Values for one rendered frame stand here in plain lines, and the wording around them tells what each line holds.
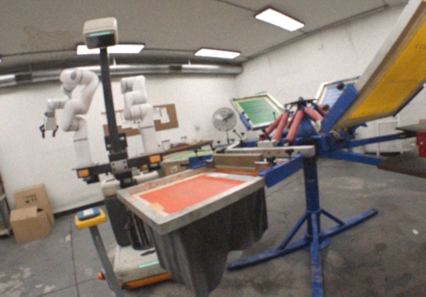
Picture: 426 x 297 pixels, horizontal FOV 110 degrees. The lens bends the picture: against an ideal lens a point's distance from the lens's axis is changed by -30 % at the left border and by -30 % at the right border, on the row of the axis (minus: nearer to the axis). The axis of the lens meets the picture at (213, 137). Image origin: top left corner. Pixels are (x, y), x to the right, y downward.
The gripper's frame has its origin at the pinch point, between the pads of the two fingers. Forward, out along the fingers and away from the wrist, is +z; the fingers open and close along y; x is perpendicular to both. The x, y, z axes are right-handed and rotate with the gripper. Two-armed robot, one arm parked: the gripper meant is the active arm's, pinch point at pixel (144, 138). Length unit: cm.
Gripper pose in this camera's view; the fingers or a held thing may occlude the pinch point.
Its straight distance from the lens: 169.6
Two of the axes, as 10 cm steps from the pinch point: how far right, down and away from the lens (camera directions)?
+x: -8.9, 3.5, -2.8
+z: 4.1, 9.0, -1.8
